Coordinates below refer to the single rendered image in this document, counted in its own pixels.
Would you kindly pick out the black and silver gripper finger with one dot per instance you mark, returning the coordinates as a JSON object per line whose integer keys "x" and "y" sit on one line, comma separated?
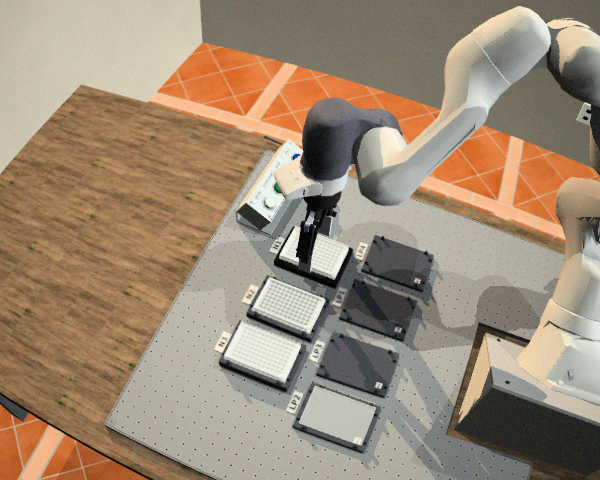
{"x": 308, "y": 234}
{"x": 325, "y": 229}

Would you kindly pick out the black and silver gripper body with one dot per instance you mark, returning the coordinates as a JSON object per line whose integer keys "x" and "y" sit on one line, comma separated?
{"x": 318, "y": 203}

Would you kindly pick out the white deck label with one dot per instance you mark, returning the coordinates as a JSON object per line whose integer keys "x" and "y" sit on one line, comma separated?
{"x": 276, "y": 245}
{"x": 250, "y": 294}
{"x": 222, "y": 342}
{"x": 339, "y": 297}
{"x": 294, "y": 402}
{"x": 316, "y": 352}
{"x": 361, "y": 251}

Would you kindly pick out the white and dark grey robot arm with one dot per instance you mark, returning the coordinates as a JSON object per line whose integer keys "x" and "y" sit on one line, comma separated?
{"x": 564, "y": 352}

